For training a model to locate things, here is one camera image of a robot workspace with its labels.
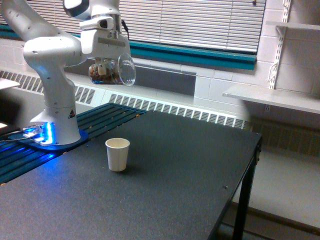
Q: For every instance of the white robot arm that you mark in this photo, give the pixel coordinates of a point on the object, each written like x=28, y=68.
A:
x=49, y=50

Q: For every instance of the white paper cup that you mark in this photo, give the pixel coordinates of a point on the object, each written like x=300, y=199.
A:
x=117, y=153

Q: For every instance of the black table leg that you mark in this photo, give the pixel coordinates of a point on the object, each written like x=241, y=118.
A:
x=245, y=193

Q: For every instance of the white wall shelf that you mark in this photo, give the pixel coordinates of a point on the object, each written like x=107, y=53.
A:
x=278, y=98
x=291, y=25

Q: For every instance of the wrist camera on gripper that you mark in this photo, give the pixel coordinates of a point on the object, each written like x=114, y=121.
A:
x=101, y=23

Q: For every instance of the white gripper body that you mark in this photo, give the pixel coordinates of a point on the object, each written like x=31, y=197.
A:
x=102, y=44

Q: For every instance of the grey box at left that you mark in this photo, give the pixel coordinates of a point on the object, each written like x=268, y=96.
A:
x=7, y=84

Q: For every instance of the white window blinds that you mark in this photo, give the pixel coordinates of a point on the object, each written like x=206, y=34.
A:
x=228, y=25

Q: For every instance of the white shelf bracket rail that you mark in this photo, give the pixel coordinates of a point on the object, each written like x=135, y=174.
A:
x=281, y=30

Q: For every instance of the clear plastic cup with nuts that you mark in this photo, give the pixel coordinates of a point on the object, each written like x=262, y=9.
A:
x=123, y=74

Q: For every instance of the lower white wall shelf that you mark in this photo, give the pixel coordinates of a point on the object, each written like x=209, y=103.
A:
x=278, y=98

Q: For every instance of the white baseboard radiator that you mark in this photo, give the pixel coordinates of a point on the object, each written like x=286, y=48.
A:
x=27, y=101

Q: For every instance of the blue slotted aluminium rail bed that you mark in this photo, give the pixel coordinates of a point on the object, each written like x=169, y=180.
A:
x=62, y=129

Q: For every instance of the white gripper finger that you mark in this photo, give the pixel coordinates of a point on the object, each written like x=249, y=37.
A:
x=111, y=64
x=102, y=70

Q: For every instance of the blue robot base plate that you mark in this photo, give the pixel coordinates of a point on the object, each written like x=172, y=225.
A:
x=57, y=148

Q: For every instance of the upper white wall shelf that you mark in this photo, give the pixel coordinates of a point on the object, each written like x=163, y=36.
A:
x=291, y=25

